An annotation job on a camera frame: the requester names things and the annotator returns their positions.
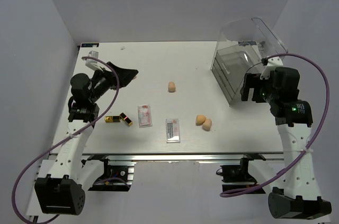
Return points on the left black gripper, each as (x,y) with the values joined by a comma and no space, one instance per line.
(125,75)

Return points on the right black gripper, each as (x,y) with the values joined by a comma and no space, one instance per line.
(252,80)

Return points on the clear acrylic organizer with lid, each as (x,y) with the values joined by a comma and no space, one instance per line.
(239,50)

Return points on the beige makeup sponge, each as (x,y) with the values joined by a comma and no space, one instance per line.
(200,120)
(171,87)
(207,125)

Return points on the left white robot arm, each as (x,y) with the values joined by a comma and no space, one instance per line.
(62,190)

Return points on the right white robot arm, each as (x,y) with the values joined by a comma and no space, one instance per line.
(300,197)

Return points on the blue label sticker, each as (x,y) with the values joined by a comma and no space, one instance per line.
(89,45)

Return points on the gold black lipstick left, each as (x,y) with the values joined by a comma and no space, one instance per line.
(112,119)

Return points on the gold black lipstick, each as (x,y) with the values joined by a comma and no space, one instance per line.
(126,119)
(112,119)

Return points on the gold black lipstick right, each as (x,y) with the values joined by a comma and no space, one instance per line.
(126,119)

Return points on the clear false eyelash case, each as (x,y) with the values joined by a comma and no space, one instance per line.
(172,130)

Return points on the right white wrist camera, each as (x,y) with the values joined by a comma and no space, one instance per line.
(270,64)

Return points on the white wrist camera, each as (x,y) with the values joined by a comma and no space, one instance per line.
(93,64)
(270,64)

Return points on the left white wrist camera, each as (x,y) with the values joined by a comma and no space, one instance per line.
(93,64)

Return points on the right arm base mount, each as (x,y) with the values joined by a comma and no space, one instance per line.
(237,176)

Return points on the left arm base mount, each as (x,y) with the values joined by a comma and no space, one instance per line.
(116,177)

